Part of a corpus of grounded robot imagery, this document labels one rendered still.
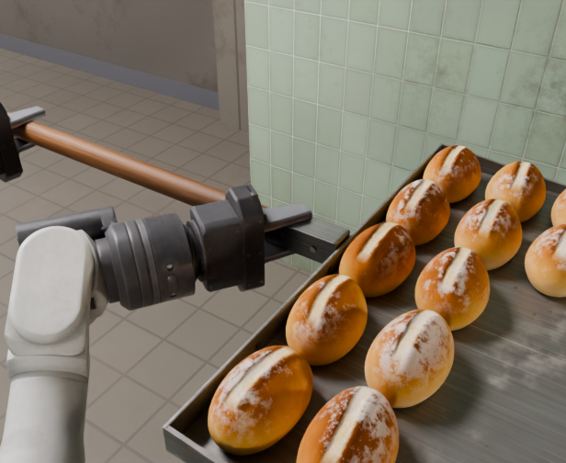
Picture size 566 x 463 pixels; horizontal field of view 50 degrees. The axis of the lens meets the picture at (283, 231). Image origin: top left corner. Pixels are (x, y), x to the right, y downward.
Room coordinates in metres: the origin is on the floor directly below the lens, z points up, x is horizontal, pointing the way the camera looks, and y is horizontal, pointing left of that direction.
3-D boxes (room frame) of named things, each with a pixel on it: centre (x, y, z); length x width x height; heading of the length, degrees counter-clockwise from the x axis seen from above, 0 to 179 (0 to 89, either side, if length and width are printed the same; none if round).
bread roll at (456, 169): (0.66, -0.21, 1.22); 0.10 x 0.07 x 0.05; 150
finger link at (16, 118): (0.79, 0.37, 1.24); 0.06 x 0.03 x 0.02; 139
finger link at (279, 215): (0.54, 0.00, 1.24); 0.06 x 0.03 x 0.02; 112
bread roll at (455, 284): (0.44, -0.16, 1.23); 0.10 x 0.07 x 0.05; 151
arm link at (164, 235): (0.51, 0.09, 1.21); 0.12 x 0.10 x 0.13; 112
